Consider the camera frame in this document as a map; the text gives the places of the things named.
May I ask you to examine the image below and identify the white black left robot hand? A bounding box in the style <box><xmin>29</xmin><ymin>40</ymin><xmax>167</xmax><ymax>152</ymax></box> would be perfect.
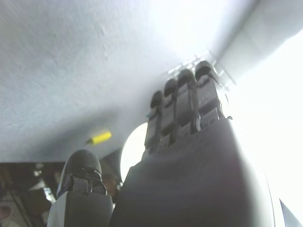
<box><xmin>47</xmin><ymin>60</ymin><xmax>275</xmax><ymax>227</ymax></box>

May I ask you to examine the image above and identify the yellow rectangular block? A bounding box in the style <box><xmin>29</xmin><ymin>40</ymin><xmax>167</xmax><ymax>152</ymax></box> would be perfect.
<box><xmin>86</xmin><ymin>131</ymin><xmax>112</xmax><ymax>145</ymax></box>

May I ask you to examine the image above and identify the silver wire plate rack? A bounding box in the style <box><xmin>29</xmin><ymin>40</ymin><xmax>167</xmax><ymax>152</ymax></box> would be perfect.
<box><xmin>167</xmin><ymin>48</ymin><xmax>239</xmax><ymax>92</ymax></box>

